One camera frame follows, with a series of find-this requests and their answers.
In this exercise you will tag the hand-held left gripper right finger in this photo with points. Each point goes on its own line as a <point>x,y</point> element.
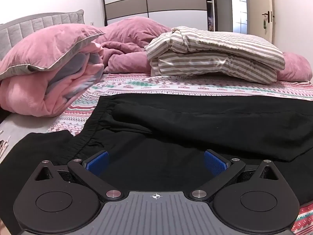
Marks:
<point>215,163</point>

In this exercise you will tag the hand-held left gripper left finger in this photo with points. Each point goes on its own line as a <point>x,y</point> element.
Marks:
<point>97,163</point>

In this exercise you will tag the black pants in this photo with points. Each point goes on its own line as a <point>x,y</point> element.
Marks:
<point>176,124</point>

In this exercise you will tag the pink and grey folded blanket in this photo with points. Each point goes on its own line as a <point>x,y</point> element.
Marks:
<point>49,90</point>

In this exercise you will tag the patterned bed sheet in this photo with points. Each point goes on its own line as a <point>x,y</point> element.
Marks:
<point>171,87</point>

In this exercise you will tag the cotton swabs bundle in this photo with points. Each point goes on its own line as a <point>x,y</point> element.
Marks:
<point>3,146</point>

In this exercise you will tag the striped folded duvet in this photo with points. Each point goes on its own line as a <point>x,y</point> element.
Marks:
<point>215,51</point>

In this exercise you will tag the pink pillow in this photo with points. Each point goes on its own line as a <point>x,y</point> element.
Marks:
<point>44,46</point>

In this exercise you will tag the mauve duvet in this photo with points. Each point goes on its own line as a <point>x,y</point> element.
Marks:
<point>132,34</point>

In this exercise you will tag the hanging keys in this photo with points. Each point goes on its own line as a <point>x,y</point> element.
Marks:
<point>264,23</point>

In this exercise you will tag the narrow open shelf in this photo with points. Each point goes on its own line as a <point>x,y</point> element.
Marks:
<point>210,9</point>

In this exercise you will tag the grey padded headboard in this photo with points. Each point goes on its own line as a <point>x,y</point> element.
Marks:
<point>27,25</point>

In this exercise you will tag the bright hallway window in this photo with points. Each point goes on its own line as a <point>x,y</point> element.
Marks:
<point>239,9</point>

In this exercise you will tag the white and grey wardrobe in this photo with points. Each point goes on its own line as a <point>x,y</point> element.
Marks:
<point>156,2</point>

